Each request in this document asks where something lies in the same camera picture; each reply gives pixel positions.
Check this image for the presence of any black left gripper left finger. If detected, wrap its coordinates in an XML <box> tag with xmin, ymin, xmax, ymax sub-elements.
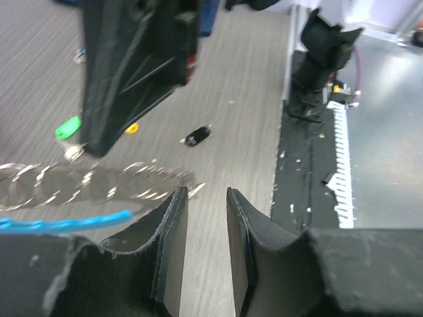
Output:
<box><xmin>1</xmin><ymin>187</ymin><xmax>188</xmax><ymax>316</ymax></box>

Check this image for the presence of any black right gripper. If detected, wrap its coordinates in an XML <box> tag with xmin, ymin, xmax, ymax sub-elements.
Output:
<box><xmin>80</xmin><ymin>1</ymin><xmax>200</xmax><ymax>157</ymax></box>

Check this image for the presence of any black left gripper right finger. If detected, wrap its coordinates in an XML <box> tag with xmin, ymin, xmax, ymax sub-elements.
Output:
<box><xmin>227</xmin><ymin>188</ymin><xmax>422</xmax><ymax>316</ymax></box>

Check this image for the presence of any yellow tag key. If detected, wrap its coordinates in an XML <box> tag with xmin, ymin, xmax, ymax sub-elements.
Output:
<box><xmin>124</xmin><ymin>123</ymin><xmax>139</xmax><ymax>135</ymax></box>

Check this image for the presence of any black tag key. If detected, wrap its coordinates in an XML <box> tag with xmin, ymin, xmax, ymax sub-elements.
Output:
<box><xmin>180</xmin><ymin>124</ymin><xmax>212</xmax><ymax>147</ymax></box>

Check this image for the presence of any blue tag key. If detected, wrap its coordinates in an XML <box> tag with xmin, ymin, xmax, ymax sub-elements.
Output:
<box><xmin>73</xmin><ymin>48</ymin><xmax>86</xmax><ymax>65</ymax></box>

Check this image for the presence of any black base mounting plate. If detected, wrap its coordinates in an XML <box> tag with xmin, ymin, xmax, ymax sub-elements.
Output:
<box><xmin>269</xmin><ymin>49</ymin><xmax>344</xmax><ymax>232</ymax></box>

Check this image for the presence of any dark blue tray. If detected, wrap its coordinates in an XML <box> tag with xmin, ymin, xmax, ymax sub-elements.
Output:
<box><xmin>54</xmin><ymin>0</ymin><xmax>219</xmax><ymax>38</ymax></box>

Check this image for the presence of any green tag key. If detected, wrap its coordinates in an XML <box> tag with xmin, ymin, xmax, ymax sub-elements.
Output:
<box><xmin>55</xmin><ymin>116</ymin><xmax>87</xmax><ymax>163</ymax></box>

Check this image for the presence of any perforated cable duct strip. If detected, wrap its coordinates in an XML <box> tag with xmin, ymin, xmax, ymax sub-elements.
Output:
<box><xmin>327</xmin><ymin>101</ymin><xmax>355</xmax><ymax>229</ymax></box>

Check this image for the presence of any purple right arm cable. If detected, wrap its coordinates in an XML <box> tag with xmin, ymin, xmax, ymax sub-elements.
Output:
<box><xmin>350</xmin><ymin>48</ymin><xmax>364</xmax><ymax>106</ymax></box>

